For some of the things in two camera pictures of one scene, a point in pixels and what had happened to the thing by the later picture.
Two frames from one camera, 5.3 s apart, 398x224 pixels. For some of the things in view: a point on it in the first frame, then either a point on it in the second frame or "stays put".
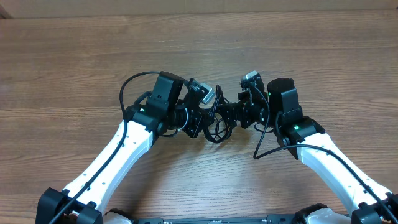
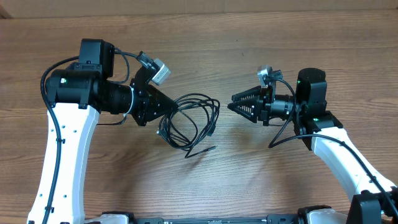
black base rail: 270,219 stays put
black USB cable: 228,130 → 211,107
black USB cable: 228,130 → 211,107
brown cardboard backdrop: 30,9 stays put
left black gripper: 199,117 → 150,109
